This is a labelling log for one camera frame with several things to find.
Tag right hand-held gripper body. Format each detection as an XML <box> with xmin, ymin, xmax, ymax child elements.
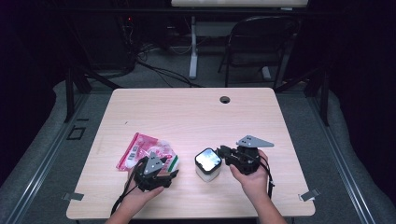
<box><xmin>230</xmin><ymin>134</ymin><xmax>275</xmax><ymax>175</ymax></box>

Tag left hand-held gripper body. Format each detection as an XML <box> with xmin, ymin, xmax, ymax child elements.
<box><xmin>134</xmin><ymin>151</ymin><xmax>167</xmax><ymax>192</ymax></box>

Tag clear jar with black lid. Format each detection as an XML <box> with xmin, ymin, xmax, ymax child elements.
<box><xmin>194</xmin><ymin>147</ymin><xmax>223</xmax><ymax>183</ymax></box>

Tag pink plastic seasoning bag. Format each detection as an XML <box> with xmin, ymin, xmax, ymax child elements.
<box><xmin>116</xmin><ymin>133</ymin><xmax>180</xmax><ymax>174</ymax></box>

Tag person's left hand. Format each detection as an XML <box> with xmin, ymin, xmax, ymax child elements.
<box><xmin>120</xmin><ymin>178</ymin><xmax>164</xmax><ymax>214</ymax></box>

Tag person's right hand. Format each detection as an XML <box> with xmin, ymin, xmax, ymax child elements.
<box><xmin>229</xmin><ymin>149</ymin><xmax>269</xmax><ymax>203</ymax></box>

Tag black metal stand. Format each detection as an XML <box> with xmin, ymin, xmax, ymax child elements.
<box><xmin>64</xmin><ymin>63</ymin><xmax>120</xmax><ymax>123</ymax></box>
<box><xmin>275</xmin><ymin>66</ymin><xmax>331</xmax><ymax>127</ymax></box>

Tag white desk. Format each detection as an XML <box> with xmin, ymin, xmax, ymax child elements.
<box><xmin>171</xmin><ymin>0</ymin><xmax>309</xmax><ymax>80</ymax></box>

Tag black folding chair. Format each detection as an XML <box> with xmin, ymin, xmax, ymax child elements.
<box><xmin>218</xmin><ymin>15</ymin><xmax>302</xmax><ymax>90</ymax></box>

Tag dark computer tower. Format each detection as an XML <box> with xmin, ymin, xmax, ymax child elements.
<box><xmin>83</xmin><ymin>15</ymin><xmax>135</xmax><ymax>71</ymax></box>

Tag right hand-held gripper cable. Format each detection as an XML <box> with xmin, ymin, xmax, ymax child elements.
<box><xmin>260</xmin><ymin>155</ymin><xmax>276</xmax><ymax>200</ymax></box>

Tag hand-held gripper cable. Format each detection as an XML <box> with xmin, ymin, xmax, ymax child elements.
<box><xmin>110</xmin><ymin>161</ymin><xmax>141</xmax><ymax>217</ymax></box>
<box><xmin>260</xmin><ymin>155</ymin><xmax>276</xmax><ymax>200</ymax></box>

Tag left hand-held gripper cable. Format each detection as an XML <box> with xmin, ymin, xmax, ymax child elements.
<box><xmin>110</xmin><ymin>161</ymin><xmax>141</xmax><ymax>217</ymax></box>

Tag aluminium floor rail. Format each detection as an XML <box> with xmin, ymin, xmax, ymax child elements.
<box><xmin>306</xmin><ymin>92</ymin><xmax>376</xmax><ymax>224</ymax></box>
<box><xmin>6</xmin><ymin>92</ymin><xmax>92</xmax><ymax>224</ymax></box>

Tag black floor cables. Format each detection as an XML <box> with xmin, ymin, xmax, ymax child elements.
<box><xmin>136</xmin><ymin>59</ymin><xmax>204</xmax><ymax>88</ymax></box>

